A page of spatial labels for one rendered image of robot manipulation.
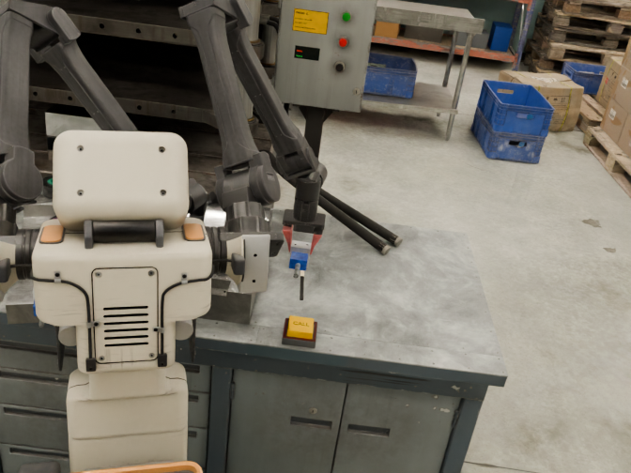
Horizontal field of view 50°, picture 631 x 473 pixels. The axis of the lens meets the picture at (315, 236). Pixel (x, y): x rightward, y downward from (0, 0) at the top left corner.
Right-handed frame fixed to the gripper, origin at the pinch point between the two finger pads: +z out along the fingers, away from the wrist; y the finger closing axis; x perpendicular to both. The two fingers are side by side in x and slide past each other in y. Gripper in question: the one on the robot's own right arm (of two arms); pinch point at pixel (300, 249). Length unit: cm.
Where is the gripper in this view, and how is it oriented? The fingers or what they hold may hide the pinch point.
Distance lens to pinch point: 170.4
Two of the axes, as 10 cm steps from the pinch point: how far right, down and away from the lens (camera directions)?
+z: -1.2, 8.8, 4.7
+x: -0.6, 4.6, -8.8
